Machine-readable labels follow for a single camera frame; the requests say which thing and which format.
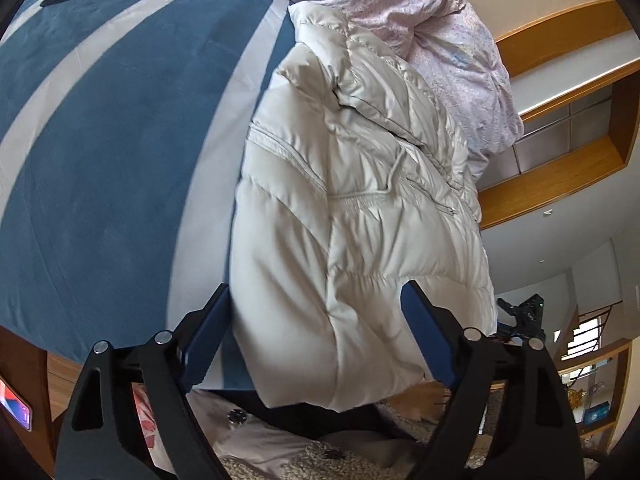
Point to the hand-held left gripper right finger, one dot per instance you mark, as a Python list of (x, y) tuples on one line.
[(430, 340)]

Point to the blue box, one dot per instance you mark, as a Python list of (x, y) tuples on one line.
[(597, 412)]

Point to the wooden stair railing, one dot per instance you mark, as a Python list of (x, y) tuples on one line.
[(595, 325)]

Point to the wooden headboard shelf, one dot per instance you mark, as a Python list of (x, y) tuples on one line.
[(550, 195)]

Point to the white puffer jacket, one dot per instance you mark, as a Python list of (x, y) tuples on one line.
[(350, 210)]

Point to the black camera tripod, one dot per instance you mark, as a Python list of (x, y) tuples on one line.
[(527, 312)]

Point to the pink floral quilt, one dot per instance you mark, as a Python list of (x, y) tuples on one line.
[(400, 10)]

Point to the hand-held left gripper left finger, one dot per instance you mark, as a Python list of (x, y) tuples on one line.
[(210, 332)]

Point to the smartphone with red screen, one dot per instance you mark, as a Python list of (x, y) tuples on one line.
[(15, 405)]

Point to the blue striped bed sheet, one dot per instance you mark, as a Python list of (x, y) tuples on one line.
[(100, 160)]

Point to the person's pink pajamas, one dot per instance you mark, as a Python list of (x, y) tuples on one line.
[(260, 435)]

